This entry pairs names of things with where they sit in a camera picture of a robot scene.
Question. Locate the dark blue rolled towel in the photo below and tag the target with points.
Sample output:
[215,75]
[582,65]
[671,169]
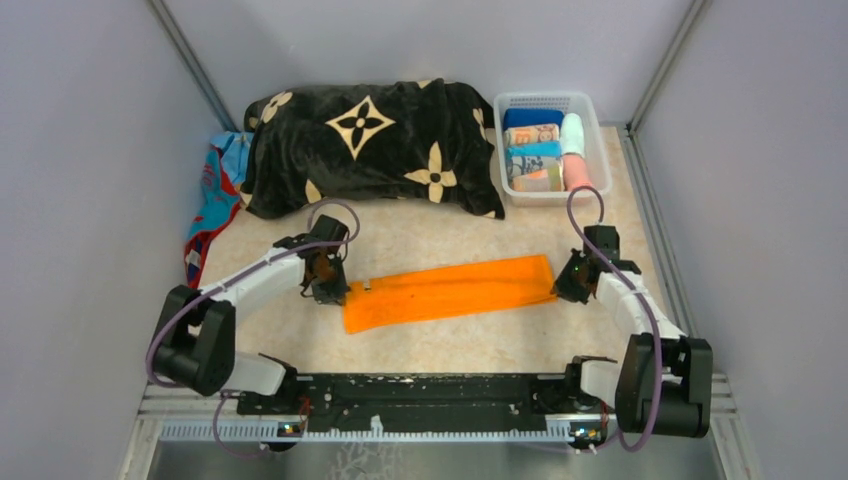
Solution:
[522,117]

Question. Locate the white slotted cable duct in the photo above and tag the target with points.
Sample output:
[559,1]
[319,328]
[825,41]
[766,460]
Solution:
[268,432]

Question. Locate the beige orange rolled towel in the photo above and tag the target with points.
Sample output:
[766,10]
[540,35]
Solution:
[531,134]

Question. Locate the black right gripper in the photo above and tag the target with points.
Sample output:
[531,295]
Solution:
[563,288]

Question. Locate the white plastic basket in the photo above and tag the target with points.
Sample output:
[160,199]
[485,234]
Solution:
[595,151]

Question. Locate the orange green rolled towel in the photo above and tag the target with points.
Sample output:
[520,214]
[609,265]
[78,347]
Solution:
[546,180]

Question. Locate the pink panda towel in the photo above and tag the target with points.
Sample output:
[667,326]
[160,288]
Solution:
[575,172]

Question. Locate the black floral blanket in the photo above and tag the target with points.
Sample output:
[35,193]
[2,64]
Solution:
[424,140]

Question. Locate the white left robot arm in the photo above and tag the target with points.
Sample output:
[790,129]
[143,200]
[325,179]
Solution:
[194,345]

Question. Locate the mint white rolled towel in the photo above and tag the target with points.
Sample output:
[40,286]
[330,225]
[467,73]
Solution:
[572,135]

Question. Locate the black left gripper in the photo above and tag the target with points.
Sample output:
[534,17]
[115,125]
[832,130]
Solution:
[334,295]

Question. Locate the grey patterned rolled towel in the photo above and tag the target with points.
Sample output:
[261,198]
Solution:
[527,164]

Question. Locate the red blue patterned towel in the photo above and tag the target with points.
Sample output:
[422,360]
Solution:
[224,170]

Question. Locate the light blue rolled towel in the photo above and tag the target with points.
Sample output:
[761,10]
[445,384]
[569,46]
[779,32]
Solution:
[543,149]

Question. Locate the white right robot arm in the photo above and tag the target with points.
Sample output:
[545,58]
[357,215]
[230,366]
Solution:
[663,384]

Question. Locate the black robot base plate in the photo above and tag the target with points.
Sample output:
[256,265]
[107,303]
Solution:
[427,403]

